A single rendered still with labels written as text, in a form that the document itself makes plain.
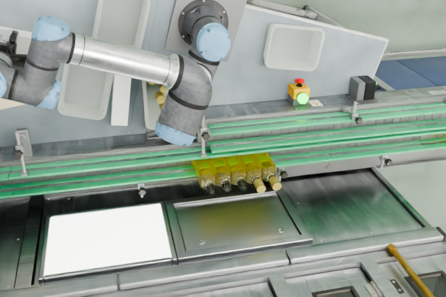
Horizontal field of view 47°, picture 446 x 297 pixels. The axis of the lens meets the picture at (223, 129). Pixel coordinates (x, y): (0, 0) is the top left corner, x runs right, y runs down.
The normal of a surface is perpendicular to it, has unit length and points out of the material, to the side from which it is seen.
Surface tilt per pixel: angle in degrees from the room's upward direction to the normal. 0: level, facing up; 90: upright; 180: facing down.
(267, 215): 90
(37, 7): 0
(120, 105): 0
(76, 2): 0
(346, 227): 90
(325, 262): 90
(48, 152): 90
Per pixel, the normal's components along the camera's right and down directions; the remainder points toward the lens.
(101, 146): 0.00, -0.89
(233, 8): 0.21, 0.49
